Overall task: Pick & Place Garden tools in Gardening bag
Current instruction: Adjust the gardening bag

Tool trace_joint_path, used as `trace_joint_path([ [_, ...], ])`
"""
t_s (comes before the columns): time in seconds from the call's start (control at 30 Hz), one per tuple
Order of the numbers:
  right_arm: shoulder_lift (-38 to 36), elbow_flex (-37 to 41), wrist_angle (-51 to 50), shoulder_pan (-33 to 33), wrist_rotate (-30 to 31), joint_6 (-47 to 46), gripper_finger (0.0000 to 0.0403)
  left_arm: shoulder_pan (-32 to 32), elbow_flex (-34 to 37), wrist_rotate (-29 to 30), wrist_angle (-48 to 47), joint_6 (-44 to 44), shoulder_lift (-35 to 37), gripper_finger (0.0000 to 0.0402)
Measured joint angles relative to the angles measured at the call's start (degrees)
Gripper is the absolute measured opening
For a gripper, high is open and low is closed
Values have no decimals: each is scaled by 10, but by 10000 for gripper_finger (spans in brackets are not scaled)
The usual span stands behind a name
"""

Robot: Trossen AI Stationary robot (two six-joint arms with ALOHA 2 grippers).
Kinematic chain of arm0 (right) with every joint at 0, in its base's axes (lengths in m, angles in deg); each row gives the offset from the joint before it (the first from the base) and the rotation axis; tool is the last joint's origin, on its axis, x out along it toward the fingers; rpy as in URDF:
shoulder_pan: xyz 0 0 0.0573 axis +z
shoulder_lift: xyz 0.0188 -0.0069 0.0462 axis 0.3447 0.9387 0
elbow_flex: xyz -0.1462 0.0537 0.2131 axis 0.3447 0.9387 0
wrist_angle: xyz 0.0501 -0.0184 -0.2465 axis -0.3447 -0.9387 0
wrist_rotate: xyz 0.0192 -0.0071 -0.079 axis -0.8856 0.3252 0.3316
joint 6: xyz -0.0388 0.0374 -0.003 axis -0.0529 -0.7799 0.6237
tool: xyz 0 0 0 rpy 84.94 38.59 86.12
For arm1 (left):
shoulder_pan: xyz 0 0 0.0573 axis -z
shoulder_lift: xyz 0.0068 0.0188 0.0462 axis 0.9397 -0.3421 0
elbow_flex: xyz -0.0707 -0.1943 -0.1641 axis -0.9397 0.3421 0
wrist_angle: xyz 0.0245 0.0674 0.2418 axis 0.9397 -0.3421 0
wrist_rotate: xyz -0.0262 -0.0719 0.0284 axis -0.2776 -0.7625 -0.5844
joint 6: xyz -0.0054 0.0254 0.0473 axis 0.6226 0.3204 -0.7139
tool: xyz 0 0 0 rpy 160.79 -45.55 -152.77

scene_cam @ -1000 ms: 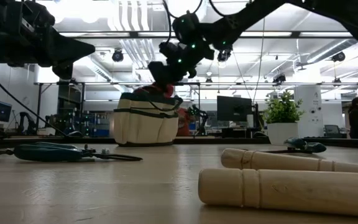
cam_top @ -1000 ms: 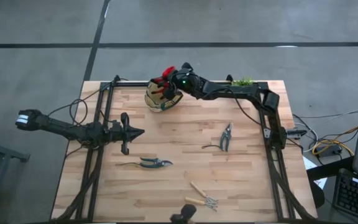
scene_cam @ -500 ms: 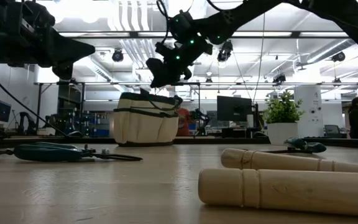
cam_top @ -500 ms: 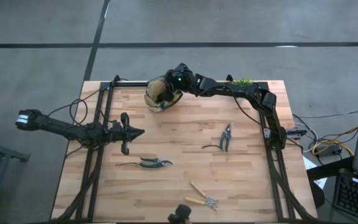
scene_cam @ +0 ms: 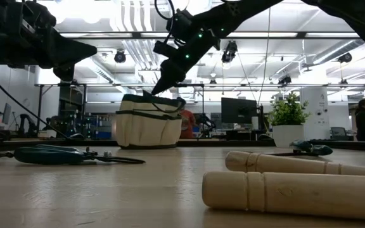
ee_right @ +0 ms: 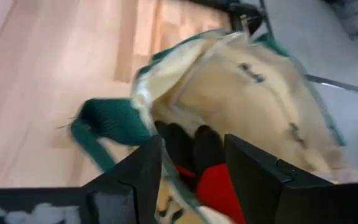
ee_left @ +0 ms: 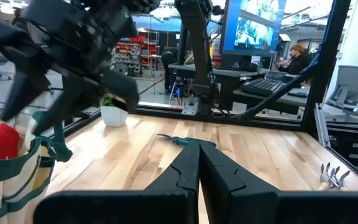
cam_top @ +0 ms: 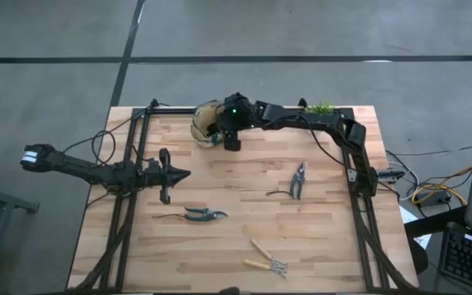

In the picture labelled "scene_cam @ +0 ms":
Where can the beige green-trimmed gardening bag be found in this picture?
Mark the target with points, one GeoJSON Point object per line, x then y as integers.
{"type": "Point", "coordinates": [147, 130]}

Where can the black background rack frame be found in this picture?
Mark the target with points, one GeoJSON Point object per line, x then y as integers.
{"type": "Point", "coordinates": [106, 85]}

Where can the black computer monitor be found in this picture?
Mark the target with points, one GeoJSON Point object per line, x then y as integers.
{"type": "Point", "coordinates": [239, 111]}

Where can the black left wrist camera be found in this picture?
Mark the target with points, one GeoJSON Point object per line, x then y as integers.
{"type": "Point", "coordinates": [64, 73]}

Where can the black overhead frame beam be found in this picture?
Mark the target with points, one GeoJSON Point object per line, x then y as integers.
{"type": "Point", "coordinates": [106, 35]}

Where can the white building column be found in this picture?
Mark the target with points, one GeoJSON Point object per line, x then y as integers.
{"type": "Point", "coordinates": [315, 107]}

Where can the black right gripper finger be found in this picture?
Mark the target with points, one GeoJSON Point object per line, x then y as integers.
{"type": "Point", "coordinates": [170, 76]}

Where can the blue storage bins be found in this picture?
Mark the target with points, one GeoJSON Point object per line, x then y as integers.
{"type": "Point", "coordinates": [101, 130]}

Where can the green plant in white pot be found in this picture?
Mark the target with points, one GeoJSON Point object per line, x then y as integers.
{"type": "Point", "coordinates": [288, 136]}

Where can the grey office chair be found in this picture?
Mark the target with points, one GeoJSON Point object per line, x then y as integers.
{"type": "Point", "coordinates": [338, 132]}

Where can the small grey monitor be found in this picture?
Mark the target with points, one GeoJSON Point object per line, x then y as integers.
{"type": "Point", "coordinates": [6, 113]}

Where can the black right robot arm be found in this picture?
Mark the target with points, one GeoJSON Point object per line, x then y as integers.
{"type": "Point", "coordinates": [360, 19]}

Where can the black hanging studio light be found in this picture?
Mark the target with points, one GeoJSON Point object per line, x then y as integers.
{"type": "Point", "coordinates": [284, 80]}
{"type": "Point", "coordinates": [229, 52]}
{"type": "Point", "coordinates": [345, 58]}
{"type": "Point", "coordinates": [120, 57]}

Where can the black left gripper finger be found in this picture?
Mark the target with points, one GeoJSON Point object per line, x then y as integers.
{"type": "Point", "coordinates": [65, 50]}

